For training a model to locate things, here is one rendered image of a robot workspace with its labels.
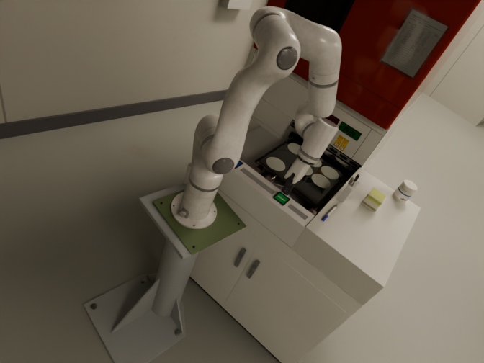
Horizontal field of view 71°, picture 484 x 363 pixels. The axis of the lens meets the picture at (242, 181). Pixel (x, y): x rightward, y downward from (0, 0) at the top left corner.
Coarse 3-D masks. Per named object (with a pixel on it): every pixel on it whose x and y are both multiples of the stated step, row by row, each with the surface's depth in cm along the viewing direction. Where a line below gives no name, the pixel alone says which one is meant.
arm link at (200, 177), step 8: (200, 120) 116; (208, 120) 114; (216, 120) 113; (200, 128) 114; (208, 128) 111; (200, 136) 112; (208, 136) 109; (200, 144) 112; (192, 152) 121; (200, 152) 120; (192, 160) 120; (200, 160) 120; (192, 168) 120; (200, 168) 119; (192, 176) 121; (200, 176) 119; (208, 176) 119; (216, 176) 120; (192, 184) 122; (200, 184) 120; (208, 184) 120; (216, 184) 122
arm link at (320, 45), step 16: (256, 16) 91; (288, 16) 92; (304, 32) 91; (320, 32) 90; (336, 32) 93; (304, 48) 94; (320, 48) 92; (336, 48) 93; (320, 64) 96; (336, 64) 97; (320, 80) 100; (336, 80) 101
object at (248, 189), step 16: (240, 160) 151; (224, 176) 148; (240, 176) 143; (256, 176) 146; (224, 192) 153; (240, 192) 147; (256, 192) 141; (272, 192) 142; (256, 208) 144; (272, 208) 139; (288, 208) 138; (304, 208) 141; (272, 224) 143; (288, 224) 137; (304, 224) 134; (288, 240) 141
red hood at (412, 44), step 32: (288, 0) 158; (320, 0) 150; (352, 0) 142; (384, 0) 136; (416, 0) 130; (448, 0) 124; (480, 0) 119; (352, 32) 148; (384, 32) 140; (416, 32) 134; (448, 32) 128; (352, 64) 153; (384, 64) 145; (416, 64) 138; (352, 96) 159; (384, 96) 151; (416, 96) 175; (384, 128) 157
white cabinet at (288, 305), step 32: (256, 224) 149; (224, 256) 172; (256, 256) 157; (288, 256) 145; (224, 288) 184; (256, 288) 167; (288, 288) 153; (320, 288) 142; (256, 320) 178; (288, 320) 162; (320, 320) 149; (288, 352) 173
